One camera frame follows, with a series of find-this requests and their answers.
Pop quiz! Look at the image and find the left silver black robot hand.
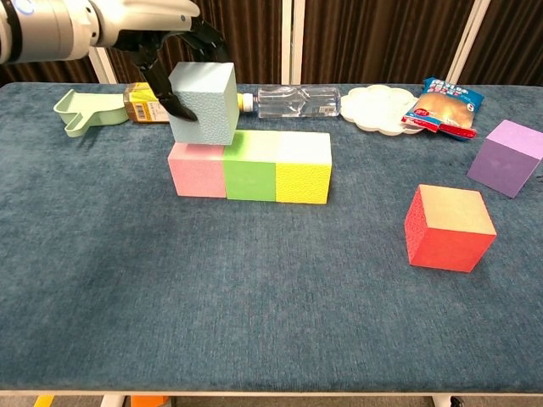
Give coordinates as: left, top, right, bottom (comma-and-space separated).
87, 0, 233, 123

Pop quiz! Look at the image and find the light blue foam cube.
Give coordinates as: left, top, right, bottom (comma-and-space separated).
168, 61, 239, 147

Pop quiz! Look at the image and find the pink foam cube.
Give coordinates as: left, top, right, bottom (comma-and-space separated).
167, 142, 228, 199

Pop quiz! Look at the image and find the green foam cube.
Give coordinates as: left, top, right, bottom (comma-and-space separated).
222, 130, 279, 202

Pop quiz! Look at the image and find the yellow foam cube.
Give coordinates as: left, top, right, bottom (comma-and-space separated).
274, 131, 333, 205

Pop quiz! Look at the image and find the red foam cube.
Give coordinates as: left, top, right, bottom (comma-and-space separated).
404, 184, 498, 273

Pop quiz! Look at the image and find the tea bottle yellow label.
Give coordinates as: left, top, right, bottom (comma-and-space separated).
122, 81, 255, 125

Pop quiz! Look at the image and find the light green plastic dustpan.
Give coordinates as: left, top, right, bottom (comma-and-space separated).
53, 88, 128, 139

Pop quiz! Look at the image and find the clear plastic water bottle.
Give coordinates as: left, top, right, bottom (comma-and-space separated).
253, 86, 343, 120

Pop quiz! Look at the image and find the white flower-shaped paint palette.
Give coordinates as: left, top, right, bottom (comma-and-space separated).
340, 84, 425, 137

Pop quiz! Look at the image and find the blue tablecloth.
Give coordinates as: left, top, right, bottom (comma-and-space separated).
0, 81, 543, 392

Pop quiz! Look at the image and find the blue red snack bag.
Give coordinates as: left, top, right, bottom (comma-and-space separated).
400, 76, 485, 141

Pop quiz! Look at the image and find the orange object under table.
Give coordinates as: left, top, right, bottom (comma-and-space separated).
130, 394, 169, 407

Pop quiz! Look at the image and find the purple foam cube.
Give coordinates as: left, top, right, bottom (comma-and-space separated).
467, 119, 543, 199

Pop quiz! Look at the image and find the white table frame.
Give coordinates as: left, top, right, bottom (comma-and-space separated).
0, 388, 543, 407

